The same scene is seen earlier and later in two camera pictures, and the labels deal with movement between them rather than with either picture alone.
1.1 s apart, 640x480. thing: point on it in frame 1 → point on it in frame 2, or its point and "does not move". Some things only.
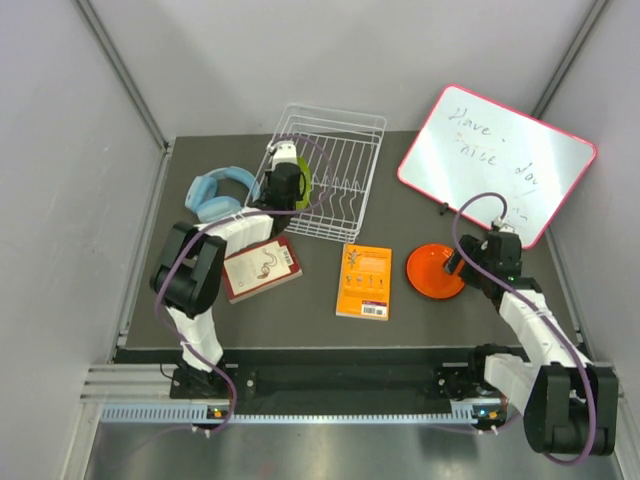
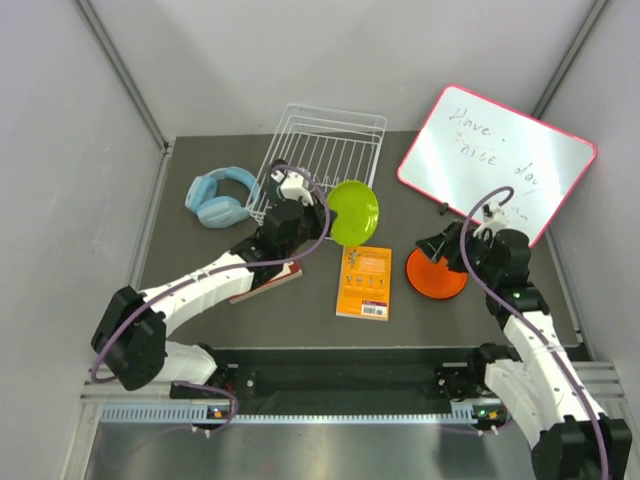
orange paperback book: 364,283 does not move
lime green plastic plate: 303,165 → 357,207
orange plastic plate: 427,273 does not move
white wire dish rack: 340,148 does not move
